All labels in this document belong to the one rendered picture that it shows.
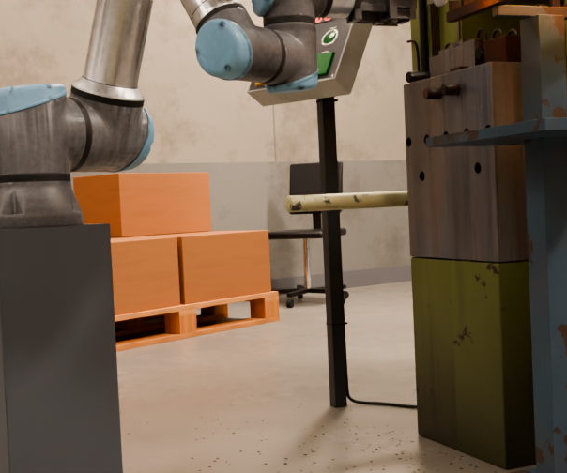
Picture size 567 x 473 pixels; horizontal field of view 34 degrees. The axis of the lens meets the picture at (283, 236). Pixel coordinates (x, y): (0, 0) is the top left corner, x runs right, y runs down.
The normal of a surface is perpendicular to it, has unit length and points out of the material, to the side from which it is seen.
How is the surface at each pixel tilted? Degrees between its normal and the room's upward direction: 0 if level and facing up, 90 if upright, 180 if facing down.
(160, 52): 90
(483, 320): 90
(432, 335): 90
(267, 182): 90
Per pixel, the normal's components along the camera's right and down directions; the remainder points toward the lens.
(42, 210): 0.38, -0.33
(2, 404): -0.81, 0.06
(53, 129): 0.77, -0.01
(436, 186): -0.92, 0.06
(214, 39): -0.59, 0.13
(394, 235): 0.58, 0.00
